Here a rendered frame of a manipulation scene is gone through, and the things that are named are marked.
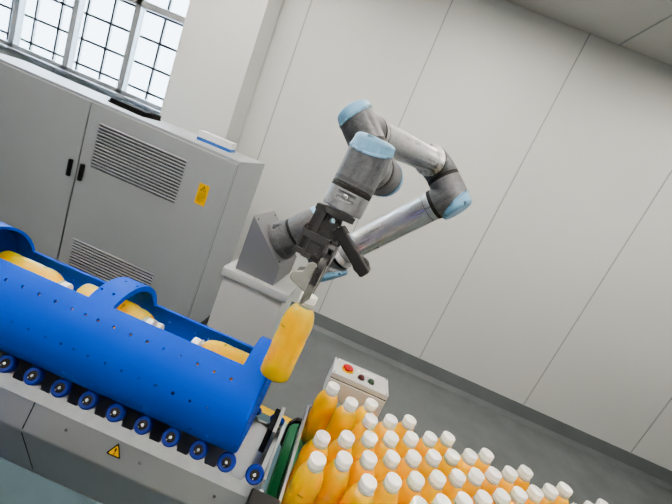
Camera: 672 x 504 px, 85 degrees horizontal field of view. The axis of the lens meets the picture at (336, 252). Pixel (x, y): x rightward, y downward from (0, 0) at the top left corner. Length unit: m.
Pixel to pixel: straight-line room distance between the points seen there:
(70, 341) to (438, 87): 3.32
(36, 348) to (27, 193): 2.44
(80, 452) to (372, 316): 3.08
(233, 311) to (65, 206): 1.84
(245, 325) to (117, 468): 0.82
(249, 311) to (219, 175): 1.14
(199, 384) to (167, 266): 1.99
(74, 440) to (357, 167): 0.95
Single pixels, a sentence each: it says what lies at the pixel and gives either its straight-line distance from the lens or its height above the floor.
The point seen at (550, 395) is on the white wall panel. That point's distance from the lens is 4.53.
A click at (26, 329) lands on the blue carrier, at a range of 1.11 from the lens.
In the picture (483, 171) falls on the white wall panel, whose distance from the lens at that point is 3.70.
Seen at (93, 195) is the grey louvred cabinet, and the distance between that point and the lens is 3.11.
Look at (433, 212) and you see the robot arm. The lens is 1.40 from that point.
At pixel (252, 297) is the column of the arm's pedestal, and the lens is 1.71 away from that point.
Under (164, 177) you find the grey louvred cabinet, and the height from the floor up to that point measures 1.15.
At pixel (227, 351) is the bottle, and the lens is 1.00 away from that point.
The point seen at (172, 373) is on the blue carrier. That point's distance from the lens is 0.95.
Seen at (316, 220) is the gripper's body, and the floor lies 1.60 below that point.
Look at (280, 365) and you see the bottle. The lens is 0.85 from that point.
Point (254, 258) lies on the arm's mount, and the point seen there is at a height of 1.18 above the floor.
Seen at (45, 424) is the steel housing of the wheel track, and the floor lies 0.87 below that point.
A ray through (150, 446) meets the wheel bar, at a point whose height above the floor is 0.92.
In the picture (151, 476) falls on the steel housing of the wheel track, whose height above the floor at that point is 0.86.
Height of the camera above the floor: 1.74
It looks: 14 degrees down
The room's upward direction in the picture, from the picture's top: 23 degrees clockwise
